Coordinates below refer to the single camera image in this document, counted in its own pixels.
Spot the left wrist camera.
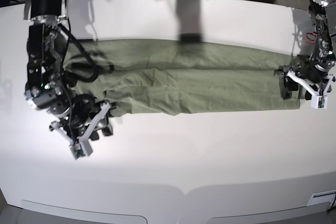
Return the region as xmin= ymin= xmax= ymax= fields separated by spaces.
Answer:
xmin=311 ymin=95 xmax=328 ymax=109

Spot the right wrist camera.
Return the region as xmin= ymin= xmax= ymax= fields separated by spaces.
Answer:
xmin=69 ymin=140 xmax=93 ymax=160

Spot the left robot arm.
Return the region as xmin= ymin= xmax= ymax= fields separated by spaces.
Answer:
xmin=274 ymin=0 xmax=335 ymax=108

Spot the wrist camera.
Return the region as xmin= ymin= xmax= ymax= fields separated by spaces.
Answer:
xmin=69 ymin=140 xmax=93 ymax=160
xmin=311 ymin=95 xmax=328 ymax=109

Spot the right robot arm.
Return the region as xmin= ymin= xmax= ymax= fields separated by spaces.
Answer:
xmin=24 ymin=0 xmax=113 ymax=146

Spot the white label sticker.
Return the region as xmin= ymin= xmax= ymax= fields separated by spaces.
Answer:
xmin=307 ymin=190 xmax=335 ymax=207

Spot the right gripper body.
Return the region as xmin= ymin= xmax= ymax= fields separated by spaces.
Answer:
xmin=49 ymin=94 xmax=117 ymax=144

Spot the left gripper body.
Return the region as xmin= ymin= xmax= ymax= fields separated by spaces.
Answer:
xmin=274 ymin=55 xmax=335 ymax=95

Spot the green T-shirt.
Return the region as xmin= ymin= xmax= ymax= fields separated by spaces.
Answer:
xmin=71 ymin=39 xmax=300 ymax=117

